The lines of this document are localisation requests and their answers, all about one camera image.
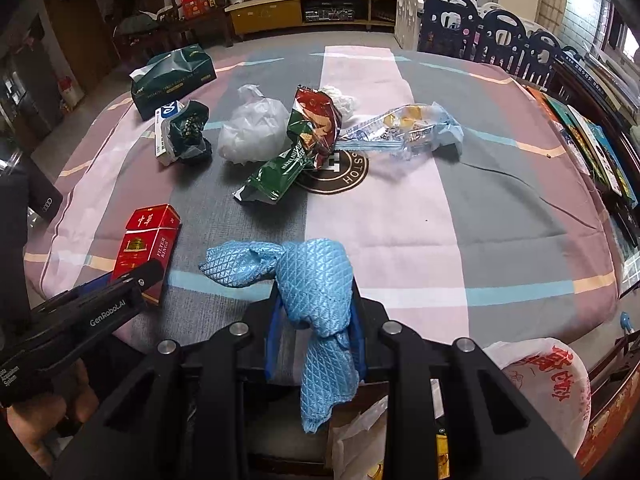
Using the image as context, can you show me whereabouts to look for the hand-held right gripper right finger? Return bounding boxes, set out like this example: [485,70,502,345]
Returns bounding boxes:
[349,280,576,480]

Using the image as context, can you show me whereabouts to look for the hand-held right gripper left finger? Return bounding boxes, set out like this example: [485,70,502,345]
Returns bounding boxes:
[52,282,282,480]

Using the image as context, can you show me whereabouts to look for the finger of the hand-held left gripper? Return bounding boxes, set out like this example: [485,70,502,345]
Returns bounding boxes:
[30,274,118,312]
[111,259,167,295]

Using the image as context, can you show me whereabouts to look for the red cigarette pack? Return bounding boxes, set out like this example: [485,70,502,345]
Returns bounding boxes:
[110,204,182,307]

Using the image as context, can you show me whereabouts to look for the blue quilted cloth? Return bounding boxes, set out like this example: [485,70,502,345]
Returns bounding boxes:
[198,237,362,435]

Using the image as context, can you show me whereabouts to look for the white wastebasket with printed bag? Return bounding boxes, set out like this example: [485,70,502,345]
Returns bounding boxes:
[325,337,592,480]

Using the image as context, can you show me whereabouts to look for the person's left hand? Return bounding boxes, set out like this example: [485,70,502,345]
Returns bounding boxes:
[10,359,101,467]

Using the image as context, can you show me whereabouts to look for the plaid tablecloth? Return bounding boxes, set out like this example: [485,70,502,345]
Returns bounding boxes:
[25,45,623,356]

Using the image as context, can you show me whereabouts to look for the white and blue carton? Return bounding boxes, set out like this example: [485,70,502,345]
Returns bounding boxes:
[153,100,190,167]

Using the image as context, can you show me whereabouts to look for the dark green crumpled wrapper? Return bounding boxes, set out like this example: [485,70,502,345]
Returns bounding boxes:
[166,101,213,162]

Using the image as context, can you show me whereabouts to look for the white plastic bag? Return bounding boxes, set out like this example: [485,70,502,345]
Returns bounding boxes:
[216,84,292,164]

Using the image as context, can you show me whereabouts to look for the red and white bag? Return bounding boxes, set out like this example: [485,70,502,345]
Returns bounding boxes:
[56,76,83,111]

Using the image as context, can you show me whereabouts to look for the dark green tissue box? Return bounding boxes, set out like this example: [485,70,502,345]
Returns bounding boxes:
[130,45,217,122]

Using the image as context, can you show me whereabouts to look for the clear plastic wrapper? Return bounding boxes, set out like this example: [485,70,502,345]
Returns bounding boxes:
[336,102,465,162]

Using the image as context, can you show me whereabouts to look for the green and red snack bag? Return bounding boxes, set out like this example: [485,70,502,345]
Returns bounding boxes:
[286,86,343,167]

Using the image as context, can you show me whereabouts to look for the dark wooden armchair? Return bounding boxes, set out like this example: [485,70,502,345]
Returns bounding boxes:
[112,0,181,61]
[177,0,236,48]

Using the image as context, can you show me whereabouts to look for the crumpled white tissue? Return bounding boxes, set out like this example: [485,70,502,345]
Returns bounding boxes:
[320,85,357,113]

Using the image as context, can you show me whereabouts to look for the dark clothing bundle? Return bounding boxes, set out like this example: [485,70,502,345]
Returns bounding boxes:
[117,12,161,36]

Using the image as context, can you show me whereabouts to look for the red gift box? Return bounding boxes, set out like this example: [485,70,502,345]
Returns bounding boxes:
[180,0,221,18]

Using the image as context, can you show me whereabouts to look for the yellow wooden television cabinet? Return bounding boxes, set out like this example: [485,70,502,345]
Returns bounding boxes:
[225,0,401,41]

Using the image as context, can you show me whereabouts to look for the row of picture books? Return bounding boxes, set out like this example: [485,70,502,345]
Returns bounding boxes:
[525,87,640,261]

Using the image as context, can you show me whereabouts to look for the navy playpen panels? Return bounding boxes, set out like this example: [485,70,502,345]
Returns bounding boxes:
[417,0,568,91]

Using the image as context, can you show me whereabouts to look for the white playpen panels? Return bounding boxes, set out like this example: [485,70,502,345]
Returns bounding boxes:
[394,0,501,51]

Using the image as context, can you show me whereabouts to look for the black audio amplifier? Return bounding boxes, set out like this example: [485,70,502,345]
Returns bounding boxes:
[302,2,357,23]

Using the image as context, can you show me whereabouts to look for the stack of books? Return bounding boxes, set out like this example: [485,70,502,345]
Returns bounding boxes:
[555,47,640,126]

